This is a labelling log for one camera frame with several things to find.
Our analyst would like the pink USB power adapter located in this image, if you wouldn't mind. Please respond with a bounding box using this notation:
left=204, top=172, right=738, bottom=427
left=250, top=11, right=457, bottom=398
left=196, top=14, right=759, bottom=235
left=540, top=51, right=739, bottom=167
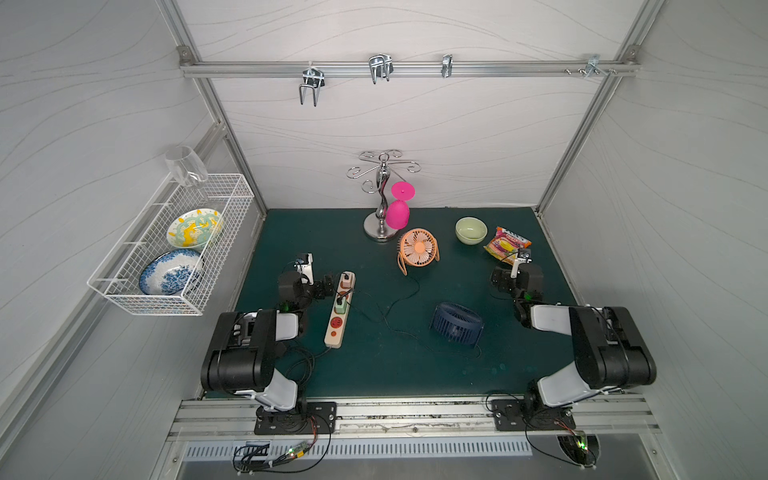
left=340, top=272, right=353, bottom=289

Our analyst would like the white red power strip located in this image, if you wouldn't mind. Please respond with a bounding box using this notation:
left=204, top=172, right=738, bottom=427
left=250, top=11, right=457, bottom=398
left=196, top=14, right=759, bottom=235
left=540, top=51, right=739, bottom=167
left=324, top=271, right=356, bottom=349

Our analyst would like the green USB power adapter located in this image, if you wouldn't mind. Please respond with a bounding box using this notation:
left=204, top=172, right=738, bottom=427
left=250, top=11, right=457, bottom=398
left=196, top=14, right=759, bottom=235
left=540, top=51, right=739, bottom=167
left=334, top=296, right=348, bottom=316

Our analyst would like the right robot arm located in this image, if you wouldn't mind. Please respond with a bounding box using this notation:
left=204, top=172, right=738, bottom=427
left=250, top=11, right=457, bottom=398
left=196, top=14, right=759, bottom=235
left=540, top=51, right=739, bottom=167
left=490, top=263, right=657, bottom=409

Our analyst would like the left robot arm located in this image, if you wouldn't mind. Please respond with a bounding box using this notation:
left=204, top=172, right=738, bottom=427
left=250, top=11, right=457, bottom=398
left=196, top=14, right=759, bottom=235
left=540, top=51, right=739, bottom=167
left=200, top=270, right=347, bottom=412

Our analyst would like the navy blue desk fan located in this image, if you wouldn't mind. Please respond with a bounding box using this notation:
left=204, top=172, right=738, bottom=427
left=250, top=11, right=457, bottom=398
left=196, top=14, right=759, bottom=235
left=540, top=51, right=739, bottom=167
left=430, top=301, right=485, bottom=347

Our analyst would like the orange desk fan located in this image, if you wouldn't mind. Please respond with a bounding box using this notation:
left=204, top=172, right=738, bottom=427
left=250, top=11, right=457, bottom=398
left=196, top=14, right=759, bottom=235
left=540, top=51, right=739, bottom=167
left=397, top=228, right=440, bottom=276

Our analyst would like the colourful snack bag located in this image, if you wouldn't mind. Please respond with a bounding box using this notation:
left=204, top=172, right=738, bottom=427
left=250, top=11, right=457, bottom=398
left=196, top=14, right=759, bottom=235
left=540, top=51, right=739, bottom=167
left=484, top=227, right=532, bottom=264

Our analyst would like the green bowl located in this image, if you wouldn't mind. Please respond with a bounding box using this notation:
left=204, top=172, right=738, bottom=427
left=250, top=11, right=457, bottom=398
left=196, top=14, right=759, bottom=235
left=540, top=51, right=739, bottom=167
left=455, top=217, right=488, bottom=245

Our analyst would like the chrome cup holder stand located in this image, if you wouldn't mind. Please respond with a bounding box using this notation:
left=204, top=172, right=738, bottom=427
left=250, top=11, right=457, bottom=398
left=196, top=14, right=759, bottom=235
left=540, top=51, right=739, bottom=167
left=346, top=149, right=421, bottom=243

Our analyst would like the pink plastic goblet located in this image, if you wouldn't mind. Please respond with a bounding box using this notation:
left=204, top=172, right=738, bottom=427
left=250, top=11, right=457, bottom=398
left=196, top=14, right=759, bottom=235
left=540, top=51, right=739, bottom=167
left=385, top=181, right=415, bottom=230

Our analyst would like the yellow green patterned plate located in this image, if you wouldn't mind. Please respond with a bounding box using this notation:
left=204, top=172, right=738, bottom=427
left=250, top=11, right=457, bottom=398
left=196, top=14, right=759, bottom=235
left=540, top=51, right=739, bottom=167
left=166, top=208, right=223, bottom=252

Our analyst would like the blue white patterned plate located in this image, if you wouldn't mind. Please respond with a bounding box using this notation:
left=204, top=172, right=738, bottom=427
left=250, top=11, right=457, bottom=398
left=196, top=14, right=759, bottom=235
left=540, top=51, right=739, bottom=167
left=139, top=249, right=206, bottom=295

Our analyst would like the clear glass cup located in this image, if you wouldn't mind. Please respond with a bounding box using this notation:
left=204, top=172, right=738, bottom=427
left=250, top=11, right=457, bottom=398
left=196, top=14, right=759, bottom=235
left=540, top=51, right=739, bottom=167
left=165, top=145, right=208, bottom=188

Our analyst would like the metal double hook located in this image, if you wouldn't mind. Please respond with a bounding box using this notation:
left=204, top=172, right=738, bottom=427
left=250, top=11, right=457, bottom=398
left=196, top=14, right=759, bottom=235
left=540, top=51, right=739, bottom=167
left=298, top=67, right=326, bottom=107

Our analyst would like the small metal hook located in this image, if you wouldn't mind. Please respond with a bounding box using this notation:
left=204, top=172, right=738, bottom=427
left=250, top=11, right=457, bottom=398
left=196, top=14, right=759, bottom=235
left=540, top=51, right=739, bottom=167
left=441, top=54, right=453, bottom=79

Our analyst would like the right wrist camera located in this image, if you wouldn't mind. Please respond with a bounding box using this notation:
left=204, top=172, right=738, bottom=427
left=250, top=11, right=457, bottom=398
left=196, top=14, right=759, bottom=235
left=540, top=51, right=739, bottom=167
left=510, top=248, right=531, bottom=279

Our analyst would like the black power strip cord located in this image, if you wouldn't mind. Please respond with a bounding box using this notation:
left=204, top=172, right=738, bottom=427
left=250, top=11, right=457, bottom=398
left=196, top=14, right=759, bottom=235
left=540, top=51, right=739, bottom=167
left=281, top=344, right=332, bottom=388

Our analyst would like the black orange fan cable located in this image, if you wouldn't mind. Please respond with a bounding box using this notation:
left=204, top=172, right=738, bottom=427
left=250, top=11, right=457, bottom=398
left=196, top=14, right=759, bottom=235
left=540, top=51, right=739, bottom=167
left=350, top=269, right=421, bottom=325

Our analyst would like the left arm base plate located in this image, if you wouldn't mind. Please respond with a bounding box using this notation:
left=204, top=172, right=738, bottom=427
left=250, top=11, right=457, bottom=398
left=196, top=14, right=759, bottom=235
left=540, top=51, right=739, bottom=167
left=254, top=401, right=338, bottom=436

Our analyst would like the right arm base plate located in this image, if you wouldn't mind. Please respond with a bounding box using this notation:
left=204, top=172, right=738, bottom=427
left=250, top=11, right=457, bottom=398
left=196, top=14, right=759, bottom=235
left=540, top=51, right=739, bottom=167
left=489, top=398, right=576, bottom=433

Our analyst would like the white wire basket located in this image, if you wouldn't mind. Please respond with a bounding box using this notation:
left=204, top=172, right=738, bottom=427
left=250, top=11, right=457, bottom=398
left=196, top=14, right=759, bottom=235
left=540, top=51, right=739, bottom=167
left=87, top=173, right=253, bottom=316

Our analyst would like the aluminium front rail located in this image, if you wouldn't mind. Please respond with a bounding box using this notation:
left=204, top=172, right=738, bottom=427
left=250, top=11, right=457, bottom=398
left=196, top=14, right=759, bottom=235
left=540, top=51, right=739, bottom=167
left=167, top=393, right=661, bottom=441

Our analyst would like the aluminium rail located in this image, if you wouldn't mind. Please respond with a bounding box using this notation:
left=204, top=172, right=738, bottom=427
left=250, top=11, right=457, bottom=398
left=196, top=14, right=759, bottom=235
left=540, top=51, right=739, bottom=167
left=167, top=393, right=661, bottom=441
left=180, top=58, right=641, bottom=80

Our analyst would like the aluminium top rail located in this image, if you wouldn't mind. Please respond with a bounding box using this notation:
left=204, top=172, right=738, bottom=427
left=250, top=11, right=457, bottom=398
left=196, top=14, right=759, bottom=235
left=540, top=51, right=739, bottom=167
left=180, top=58, right=641, bottom=80

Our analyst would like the metal wire hook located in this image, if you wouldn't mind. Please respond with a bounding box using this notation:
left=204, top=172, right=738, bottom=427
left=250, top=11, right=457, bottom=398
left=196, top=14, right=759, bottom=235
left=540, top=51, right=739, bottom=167
left=368, top=53, right=394, bottom=84

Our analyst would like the metal bracket hook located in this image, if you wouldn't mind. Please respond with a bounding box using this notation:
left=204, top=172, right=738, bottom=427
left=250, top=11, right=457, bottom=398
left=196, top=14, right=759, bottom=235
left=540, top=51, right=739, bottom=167
left=563, top=55, right=618, bottom=79

